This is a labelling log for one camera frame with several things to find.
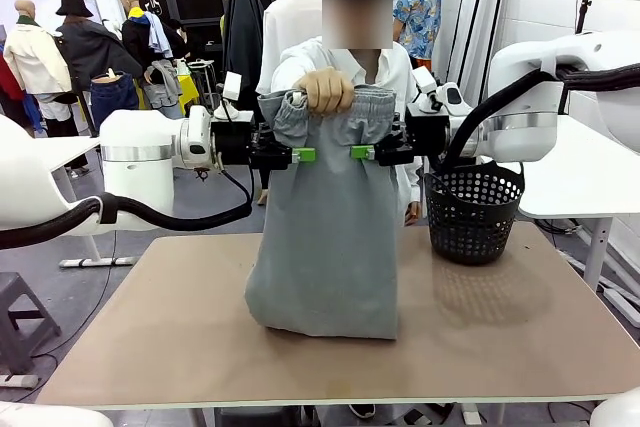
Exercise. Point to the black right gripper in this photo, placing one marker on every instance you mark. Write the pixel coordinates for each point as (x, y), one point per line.
(427, 137)

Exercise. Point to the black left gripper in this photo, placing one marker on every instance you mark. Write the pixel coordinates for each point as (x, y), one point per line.
(232, 144)

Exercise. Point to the grey training pants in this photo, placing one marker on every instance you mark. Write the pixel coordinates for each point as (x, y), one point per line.
(330, 247)

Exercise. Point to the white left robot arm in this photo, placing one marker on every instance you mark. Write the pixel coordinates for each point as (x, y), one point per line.
(140, 132)

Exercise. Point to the person's right hand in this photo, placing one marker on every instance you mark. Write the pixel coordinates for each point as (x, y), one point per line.
(327, 92)

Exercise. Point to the person's left hand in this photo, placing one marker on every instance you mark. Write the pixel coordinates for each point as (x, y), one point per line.
(412, 213)

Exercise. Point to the person in white shirt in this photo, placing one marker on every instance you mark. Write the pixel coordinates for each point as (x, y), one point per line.
(395, 72)

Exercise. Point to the white metal stool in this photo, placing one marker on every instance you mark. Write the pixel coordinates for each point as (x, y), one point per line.
(205, 77)

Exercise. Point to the yellow table cloth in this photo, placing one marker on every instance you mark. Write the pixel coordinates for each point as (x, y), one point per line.
(187, 89)

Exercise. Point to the mannequin draped in black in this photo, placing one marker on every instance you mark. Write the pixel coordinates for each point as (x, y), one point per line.
(242, 37)

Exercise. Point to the black perforated plastic basket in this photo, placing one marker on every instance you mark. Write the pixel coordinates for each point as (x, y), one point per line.
(470, 227)

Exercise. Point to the mannequin in white shirt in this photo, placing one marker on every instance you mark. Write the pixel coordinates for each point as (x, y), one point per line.
(290, 22)

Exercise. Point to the mannequin in blue floral shirt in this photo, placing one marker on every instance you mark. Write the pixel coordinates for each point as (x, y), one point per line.
(420, 17)

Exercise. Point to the light jeans grey hoodie mannequin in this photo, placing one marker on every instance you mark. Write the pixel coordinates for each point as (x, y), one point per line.
(165, 92)

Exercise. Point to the white leaning panels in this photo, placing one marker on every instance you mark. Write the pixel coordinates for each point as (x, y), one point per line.
(475, 22)

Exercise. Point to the dark blue jeans mannequin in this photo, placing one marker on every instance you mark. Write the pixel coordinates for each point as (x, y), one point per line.
(115, 97)

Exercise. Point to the mannequin with yellow blue clothes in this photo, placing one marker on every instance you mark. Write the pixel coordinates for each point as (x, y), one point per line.
(137, 32)

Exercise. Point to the white side table with legs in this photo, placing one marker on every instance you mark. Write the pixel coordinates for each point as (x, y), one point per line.
(575, 192)

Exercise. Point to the figure in black jacket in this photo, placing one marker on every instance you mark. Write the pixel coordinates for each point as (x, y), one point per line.
(95, 52)

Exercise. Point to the black tripod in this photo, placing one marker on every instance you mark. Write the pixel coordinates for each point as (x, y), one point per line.
(580, 17)

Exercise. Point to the black bucket hat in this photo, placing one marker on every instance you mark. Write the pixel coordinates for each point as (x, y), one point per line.
(74, 4)

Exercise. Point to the mannequin in cream jacket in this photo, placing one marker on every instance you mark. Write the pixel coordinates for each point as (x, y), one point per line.
(35, 57)

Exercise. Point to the black and white shoe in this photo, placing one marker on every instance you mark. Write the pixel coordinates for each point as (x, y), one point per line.
(362, 410)

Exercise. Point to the grey plastic step stool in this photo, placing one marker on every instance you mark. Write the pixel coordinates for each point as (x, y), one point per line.
(25, 317)

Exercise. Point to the white power strip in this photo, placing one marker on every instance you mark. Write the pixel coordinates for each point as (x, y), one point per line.
(20, 381)

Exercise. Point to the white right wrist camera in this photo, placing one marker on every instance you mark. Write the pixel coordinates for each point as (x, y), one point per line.
(424, 82)

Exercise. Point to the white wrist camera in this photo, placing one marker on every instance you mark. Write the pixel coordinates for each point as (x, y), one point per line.
(232, 87)
(424, 82)

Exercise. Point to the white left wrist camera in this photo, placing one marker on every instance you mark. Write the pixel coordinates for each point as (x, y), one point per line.
(232, 87)

